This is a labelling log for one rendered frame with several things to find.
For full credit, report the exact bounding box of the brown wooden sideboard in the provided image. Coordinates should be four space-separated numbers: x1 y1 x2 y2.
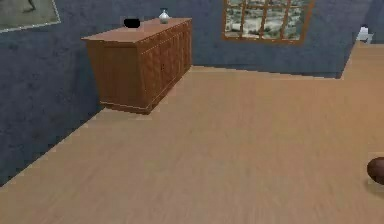
80 17 194 116

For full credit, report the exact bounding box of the framed wall picture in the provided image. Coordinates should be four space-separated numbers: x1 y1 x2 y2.
0 0 62 34

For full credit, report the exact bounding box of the white object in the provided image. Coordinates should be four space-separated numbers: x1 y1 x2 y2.
356 25 374 45

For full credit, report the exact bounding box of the black bowl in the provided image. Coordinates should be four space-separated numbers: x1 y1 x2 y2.
123 17 142 29

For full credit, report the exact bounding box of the brown ball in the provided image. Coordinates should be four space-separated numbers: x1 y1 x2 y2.
366 156 384 186

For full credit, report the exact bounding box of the brown framed window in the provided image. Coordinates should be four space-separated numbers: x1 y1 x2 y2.
221 0 316 45

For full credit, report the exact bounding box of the white glass vase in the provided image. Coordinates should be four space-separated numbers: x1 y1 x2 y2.
158 8 171 25

